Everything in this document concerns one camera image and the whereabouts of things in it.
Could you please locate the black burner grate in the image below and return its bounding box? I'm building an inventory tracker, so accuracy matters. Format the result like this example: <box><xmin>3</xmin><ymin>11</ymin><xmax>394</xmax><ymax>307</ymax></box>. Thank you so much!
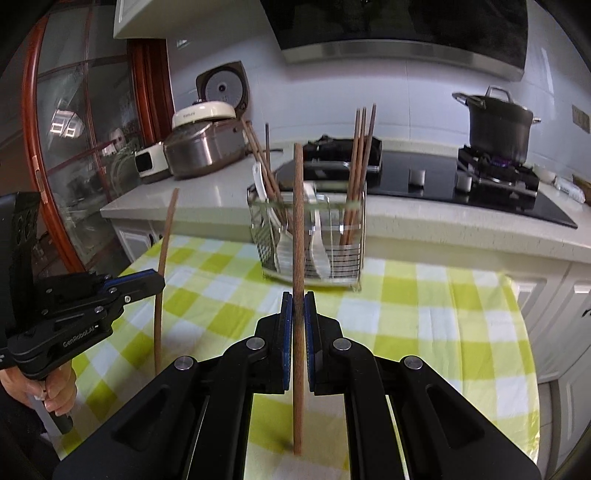
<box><xmin>302</xmin><ymin>135</ymin><xmax>384</xmax><ymax>174</ymax></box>
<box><xmin>458</xmin><ymin>145</ymin><xmax>540</xmax><ymax>191</ymax></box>

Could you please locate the white small appliance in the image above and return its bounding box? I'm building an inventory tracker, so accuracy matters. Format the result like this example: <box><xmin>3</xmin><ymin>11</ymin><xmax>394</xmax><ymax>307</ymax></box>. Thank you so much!
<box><xmin>134</xmin><ymin>142</ymin><xmax>172</xmax><ymax>184</ymax></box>

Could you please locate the black cooking pot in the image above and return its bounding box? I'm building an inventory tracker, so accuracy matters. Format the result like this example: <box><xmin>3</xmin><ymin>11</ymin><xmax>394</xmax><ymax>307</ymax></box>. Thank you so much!
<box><xmin>452</xmin><ymin>85</ymin><xmax>542</xmax><ymax>164</ymax></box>

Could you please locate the speckled kitchen counter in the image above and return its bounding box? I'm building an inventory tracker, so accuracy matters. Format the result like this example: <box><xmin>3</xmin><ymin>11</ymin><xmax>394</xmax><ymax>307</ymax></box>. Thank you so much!
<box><xmin>100</xmin><ymin>138</ymin><xmax>591</xmax><ymax>278</ymax></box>

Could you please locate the cream-lidded steel cooker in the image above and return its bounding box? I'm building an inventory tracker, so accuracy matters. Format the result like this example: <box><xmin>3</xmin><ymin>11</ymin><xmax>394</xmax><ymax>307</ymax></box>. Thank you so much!
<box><xmin>164</xmin><ymin>100</ymin><xmax>247</xmax><ymax>179</ymax></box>

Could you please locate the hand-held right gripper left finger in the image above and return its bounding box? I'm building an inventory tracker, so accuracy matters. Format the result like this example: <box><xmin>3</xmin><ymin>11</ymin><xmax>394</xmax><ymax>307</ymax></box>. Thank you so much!
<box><xmin>52</xmin><ymin>291</ymin><xmax>294</xmax><ymax>480</ymax></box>

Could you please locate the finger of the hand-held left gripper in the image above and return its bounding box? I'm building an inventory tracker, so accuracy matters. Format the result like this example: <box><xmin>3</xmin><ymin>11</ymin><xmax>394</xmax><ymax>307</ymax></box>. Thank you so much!
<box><xmin>95</xmin><ymin>271</ymin><xmax>165</xmax><ymax>292</ymax></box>
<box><xmin>104</xmin><ymin>284</ymin><xmax>165</xmax><ymax>308</ymax></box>

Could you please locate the steel wire utensil rack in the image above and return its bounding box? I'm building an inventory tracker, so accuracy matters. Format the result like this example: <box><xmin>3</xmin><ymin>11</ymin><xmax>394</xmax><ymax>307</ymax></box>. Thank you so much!
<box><xmin>246</xmin><ymin>122</ymin><xmax>368</xmax><ymax>292</ymax></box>

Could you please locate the steel range hood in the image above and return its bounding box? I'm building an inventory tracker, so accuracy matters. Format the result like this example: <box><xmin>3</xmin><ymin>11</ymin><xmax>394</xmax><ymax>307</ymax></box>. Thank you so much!
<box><xmin>261</xmin><ymin>0</ymin><xmax>529</xmax><ymax>82</ymax></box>

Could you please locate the red-framed glass door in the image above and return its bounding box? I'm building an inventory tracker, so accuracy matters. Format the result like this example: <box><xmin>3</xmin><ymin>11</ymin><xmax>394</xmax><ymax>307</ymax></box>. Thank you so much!
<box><xmin>0</xmin><ymin>0</ymin><xmax>174</xmax><ymax>278</ymax></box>

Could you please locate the white ceramic spoon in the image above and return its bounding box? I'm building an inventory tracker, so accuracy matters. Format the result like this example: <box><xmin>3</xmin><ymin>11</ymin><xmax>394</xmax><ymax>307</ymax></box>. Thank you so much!
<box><xmin>302</xmin><ymin>181</ymin><xmax>332</xmax><ymax>280</ymax></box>
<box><xmin>250</xmin><ymin>161</ymin><xmax>296</xmax><ymax>278</ymax></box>

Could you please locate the white packet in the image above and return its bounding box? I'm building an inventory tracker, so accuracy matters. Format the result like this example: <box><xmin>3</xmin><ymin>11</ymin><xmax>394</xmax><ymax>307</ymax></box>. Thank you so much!
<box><xmin>554</xmin><ymin>178</ymin><xmax>587</xmax><ymax>204</ymax></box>

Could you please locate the grey rice cooker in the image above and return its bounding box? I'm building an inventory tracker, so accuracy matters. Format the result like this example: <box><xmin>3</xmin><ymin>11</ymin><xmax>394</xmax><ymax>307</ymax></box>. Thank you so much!
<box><xmin>196</xmin><ymin>61</ymin><xmax>250</xmax><ymax>121</ymax></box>

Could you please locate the black glass cooktop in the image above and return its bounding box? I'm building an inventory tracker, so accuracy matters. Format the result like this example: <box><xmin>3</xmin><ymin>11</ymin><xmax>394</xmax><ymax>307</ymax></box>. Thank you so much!
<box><xmin>247</xmin><ymin>137</ymin><xmax>578</xmax><ymax>229</ymax></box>

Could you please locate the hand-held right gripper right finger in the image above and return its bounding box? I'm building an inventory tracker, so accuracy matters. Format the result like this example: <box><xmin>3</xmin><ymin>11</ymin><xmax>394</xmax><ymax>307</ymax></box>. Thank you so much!
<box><xmin>302</xmin><ymin>291</ymin><xmax>542</xmax><ymax>480</ymax></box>

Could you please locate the yellow checkered tablecloth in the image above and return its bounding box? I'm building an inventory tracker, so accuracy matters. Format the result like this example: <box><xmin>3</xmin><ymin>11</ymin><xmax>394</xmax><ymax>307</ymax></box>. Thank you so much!
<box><xmin>51</xmin><ymin>233</ymin><xmax>541</xmax><ymax>480</ymax></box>

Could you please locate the white wall cabinet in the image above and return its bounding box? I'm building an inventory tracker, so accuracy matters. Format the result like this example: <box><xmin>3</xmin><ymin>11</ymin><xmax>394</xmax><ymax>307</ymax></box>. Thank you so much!
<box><xmin>113</xmin><ymin>0</ymin><xmax>178</xmax><ymax>40</ymax></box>

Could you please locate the person's left hand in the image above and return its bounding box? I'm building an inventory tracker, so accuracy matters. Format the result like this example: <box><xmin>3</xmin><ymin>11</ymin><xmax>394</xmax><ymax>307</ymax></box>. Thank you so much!
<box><xmin>0</xmin><ymin>362</ymin><xmax>78</xmax><ymax>418</ymax></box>

